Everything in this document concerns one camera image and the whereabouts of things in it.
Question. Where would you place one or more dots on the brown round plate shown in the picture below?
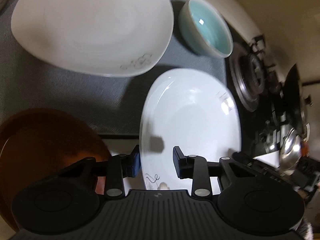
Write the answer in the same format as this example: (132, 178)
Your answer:
(38, 142)

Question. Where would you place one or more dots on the teal glazed ceramic bowl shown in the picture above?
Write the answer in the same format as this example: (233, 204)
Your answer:
(204, 30)

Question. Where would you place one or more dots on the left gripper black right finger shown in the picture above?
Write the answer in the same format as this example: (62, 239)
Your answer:
(199, 170)

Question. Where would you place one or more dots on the black wok pan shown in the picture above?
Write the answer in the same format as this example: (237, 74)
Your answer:
(294, 103)

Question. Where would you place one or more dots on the grey woven table mat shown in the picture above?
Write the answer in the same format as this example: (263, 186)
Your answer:
(107, 105)

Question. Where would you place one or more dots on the black gas stove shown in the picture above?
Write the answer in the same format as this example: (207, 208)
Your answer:
(258, 95)

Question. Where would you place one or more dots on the small white floral plate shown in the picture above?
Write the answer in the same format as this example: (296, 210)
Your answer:
(190, 109)

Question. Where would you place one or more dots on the stainless steel pot lid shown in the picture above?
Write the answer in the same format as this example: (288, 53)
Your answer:
(290, 151)

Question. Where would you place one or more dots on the large white floral plate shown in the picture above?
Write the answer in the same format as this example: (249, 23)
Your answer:
(113, 38)

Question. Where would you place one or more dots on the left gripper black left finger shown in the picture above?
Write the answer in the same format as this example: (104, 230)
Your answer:
(111, 173)

